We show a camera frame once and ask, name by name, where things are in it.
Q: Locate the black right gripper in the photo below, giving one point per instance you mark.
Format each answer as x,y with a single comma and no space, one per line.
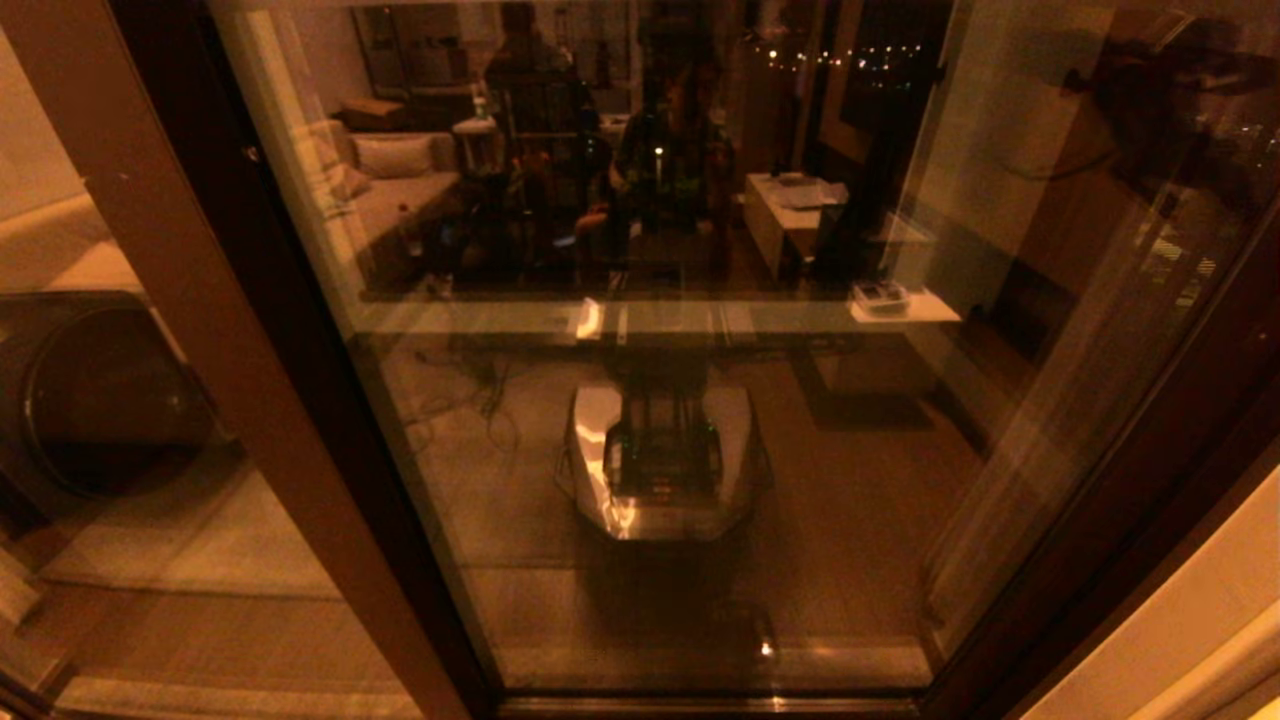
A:
1140,120

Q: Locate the brown framed sliding glass door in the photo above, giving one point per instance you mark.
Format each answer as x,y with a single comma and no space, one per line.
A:
600,600

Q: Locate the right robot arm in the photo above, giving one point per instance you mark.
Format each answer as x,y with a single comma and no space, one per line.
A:
1240,150

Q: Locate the metal floor door track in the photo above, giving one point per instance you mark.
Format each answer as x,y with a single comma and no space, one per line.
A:
700,708

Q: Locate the brown framed fixed glass panel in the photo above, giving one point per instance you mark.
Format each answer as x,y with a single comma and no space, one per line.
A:
270,400

